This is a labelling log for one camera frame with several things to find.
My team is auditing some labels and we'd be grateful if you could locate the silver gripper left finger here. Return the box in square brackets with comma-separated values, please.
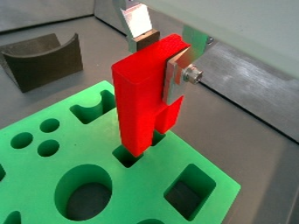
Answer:
[112, 0, 160, 53]

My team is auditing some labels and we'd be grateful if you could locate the green shape-sorter board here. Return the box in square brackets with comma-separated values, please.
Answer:
[0, 81, 240, 224]

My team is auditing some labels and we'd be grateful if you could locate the black curved stand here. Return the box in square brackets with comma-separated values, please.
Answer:
[0, 33, 82, 93]

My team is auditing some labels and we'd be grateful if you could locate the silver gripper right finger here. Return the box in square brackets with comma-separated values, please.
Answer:
[162, 25, 209, 105]

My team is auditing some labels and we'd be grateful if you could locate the red double-square block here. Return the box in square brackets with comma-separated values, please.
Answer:
[112, 34, 189, 157]

